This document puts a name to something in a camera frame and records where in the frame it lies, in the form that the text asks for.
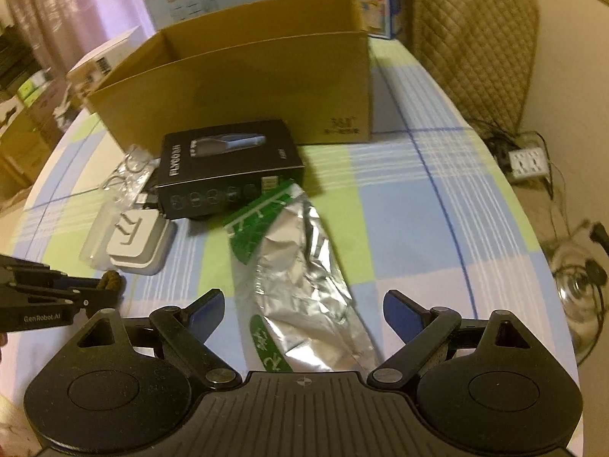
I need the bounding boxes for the black product box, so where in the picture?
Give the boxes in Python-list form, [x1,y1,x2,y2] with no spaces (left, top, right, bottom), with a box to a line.
[156,119,306,222]

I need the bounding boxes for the clear plastic packet with rings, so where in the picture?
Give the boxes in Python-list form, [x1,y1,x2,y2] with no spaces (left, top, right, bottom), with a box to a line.
[102,144,163,210]

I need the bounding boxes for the white charger plug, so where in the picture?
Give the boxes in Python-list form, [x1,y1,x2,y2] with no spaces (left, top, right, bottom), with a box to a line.
[105,209,178,272]

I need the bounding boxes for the checked tablecloth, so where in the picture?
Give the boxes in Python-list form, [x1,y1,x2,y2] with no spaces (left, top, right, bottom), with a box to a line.
[0,38,587,393]

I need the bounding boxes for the brown woven object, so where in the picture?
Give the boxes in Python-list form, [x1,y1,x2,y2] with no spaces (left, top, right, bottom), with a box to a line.
[97,270,125,297]

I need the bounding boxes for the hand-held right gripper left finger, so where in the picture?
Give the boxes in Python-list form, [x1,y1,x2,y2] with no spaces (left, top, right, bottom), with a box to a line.
[71,289,241,392]

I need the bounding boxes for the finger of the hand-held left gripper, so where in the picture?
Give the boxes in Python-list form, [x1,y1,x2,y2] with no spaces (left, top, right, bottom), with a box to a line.
[29,269,103,292]
[26,289,119,310]

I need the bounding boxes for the quilted beige chair back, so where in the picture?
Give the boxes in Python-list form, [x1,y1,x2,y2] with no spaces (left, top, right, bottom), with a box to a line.
[404,0,543,130]

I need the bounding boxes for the colourful printed box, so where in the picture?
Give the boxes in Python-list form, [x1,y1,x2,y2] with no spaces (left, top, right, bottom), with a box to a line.
[283,0,405,40]

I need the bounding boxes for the pink curtain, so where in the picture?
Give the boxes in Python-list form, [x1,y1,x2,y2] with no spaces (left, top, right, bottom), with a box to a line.
[0,0,160,73]

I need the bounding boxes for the black floor cables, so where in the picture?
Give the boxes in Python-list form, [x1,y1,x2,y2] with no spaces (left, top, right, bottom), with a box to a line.
[469,119,567,248]

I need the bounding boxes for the white power strip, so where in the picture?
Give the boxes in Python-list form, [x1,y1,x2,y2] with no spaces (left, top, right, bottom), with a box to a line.
[507,147,551,182]

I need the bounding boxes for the silver foil bag green label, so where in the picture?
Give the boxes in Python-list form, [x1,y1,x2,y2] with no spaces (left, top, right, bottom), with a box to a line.
[223,178,381,374]

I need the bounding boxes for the pile of brown cardboard boxes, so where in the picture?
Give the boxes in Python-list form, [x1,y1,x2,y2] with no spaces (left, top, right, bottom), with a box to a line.
[0,74,72,201]

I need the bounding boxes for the brown cardboard box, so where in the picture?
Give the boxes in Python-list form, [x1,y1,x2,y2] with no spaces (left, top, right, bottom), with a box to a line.
[84,0,373,153]

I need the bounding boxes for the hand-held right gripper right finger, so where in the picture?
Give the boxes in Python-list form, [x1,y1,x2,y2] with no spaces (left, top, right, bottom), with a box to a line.
[367,289,543,390]

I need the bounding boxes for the floor fan with wire guard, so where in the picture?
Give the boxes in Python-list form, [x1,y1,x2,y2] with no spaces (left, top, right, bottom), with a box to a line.
[547,221,609,367]

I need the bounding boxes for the white printed box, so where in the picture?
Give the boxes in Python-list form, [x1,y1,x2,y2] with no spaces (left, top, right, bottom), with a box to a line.
[67,26,158,105]

